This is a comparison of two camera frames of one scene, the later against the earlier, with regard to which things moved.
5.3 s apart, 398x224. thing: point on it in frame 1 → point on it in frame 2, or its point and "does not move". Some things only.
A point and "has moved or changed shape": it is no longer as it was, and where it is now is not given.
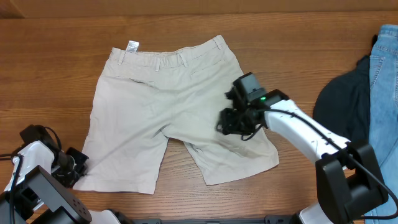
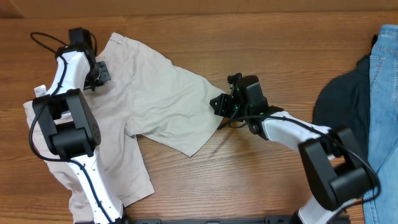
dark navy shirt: x=342 y=102 does not move
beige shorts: x=147 y=94 has moved or changed shape
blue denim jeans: x=384 y=110 does not move
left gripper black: x=81 y=159 → x=105 y=76
